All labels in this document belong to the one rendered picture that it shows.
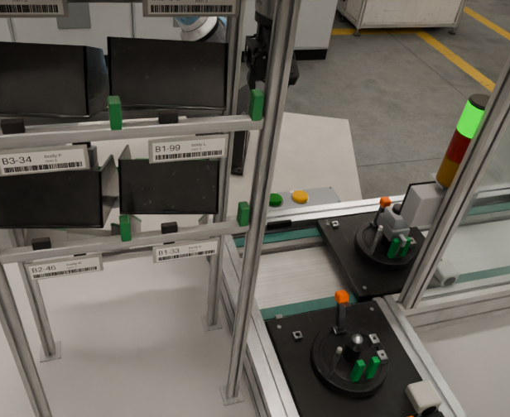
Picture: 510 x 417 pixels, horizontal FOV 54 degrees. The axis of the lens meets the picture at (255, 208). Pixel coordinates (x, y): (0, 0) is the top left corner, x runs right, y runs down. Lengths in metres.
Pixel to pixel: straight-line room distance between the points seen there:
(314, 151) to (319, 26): 2.75
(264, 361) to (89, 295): 0.43
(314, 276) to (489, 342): 0.42
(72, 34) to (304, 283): 3.10
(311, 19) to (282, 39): 3.75
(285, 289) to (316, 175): 0.53
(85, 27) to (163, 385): 3.17
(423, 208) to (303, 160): 0.73
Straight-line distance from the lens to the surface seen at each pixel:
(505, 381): 1.22
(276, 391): 0.93
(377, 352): 0.96
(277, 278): 1.13
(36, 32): 3.94
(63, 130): 0.54
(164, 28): 3.97
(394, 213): 1.11
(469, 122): 0.86
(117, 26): 3.92
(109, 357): 1.07
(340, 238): 1.18
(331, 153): 1.66
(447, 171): 0.91
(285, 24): 0.52
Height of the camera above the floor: 1.76
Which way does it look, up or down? 40 degrees down
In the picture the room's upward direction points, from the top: 8 degrees clockwise
